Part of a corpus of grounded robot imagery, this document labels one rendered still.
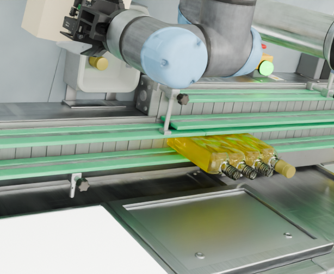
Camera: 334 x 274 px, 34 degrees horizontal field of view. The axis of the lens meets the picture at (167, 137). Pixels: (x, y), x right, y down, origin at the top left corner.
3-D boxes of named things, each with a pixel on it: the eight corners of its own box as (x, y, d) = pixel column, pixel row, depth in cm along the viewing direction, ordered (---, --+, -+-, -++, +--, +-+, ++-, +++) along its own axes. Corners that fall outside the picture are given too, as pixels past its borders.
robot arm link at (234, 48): (277, 7, 76) (216, 4, 70) (260, 83, 80) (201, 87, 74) (241, -4, 81) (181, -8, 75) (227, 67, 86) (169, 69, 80)
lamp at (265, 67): (256, 73, 167) (263, 76, 165) (259, 59, 165) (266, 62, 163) (266, 74, 170) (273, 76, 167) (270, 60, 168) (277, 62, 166)
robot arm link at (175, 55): (209, 91, 72) (156, 94, 68) (165, 68, 81) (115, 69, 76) (220, 33, 70) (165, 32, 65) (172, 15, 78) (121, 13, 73)
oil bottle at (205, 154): (165, 144, 150) (212, 178, 134) (169, 125, 148) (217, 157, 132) (181, 143, 153) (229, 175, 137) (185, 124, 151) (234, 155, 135)
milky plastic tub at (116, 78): (62, 82, 139) (77, 93, 132) (73, -7, 131) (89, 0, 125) (121, 82, 149) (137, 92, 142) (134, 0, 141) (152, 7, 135)
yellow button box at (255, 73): (236, 70, 172) (252, 77, 167) (242, 47, 170) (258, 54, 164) (252, 70, 176) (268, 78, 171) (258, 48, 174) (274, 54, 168)
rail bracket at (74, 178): (50, 182, 134) (73, 209, 124) (53, 157, 132) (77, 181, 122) (65, 181, 136) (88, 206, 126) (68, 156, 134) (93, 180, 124)
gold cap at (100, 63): (89, 53, 138) (97, 57, 135) (101, 53, 140) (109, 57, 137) (87, 66, 139) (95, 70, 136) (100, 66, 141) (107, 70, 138)
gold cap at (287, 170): (272, 169, 142) (284, 176, 139) (279, 157, 142) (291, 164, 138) (279, 173, 144) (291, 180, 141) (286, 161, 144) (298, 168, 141)
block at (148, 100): (133, 107, 147) (146, 117, 142) (138, 74, 144) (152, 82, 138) (143, 107, 149) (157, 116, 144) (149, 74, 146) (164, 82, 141)
